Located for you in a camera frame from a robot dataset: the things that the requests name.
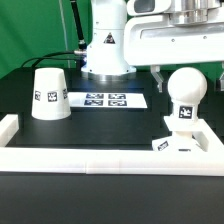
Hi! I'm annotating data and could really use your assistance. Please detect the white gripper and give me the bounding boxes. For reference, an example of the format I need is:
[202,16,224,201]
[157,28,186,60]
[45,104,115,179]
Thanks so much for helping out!
[124,0,224,92]

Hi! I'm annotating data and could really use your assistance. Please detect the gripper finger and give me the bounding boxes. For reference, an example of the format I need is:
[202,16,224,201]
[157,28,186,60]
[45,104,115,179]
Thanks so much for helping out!
[216,62,224,92]

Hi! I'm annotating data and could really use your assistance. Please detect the white lamp bulb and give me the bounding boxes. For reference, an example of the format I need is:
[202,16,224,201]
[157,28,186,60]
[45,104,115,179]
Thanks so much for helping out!
[168,67,207,121]

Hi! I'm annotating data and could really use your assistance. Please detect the white lamp base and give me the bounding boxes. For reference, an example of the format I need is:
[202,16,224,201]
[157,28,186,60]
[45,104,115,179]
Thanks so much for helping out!
[152,115,208,152]

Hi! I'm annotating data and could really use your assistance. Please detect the white lamp shade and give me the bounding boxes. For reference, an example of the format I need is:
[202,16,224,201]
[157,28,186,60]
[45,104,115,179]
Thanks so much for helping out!
[31,68,71,120]

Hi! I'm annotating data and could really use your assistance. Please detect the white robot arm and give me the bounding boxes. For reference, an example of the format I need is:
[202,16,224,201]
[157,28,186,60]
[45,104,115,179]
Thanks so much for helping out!
[82,0,224,83]

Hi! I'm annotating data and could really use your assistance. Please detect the white marker sheet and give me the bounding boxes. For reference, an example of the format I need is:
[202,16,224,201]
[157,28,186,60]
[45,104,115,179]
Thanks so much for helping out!
[68,92,147,109]

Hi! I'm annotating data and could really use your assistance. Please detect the white U-shaped fence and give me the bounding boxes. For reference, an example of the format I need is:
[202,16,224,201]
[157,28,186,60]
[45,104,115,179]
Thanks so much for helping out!
[0,114,224,176]

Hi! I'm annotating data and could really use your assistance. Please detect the black corrugated hose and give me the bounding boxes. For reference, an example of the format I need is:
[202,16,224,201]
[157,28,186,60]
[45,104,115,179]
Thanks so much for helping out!
[69,0,88,52]

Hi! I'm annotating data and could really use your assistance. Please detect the black cable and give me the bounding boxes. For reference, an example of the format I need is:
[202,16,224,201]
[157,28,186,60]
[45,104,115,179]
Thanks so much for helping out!
[20,51,88,69]

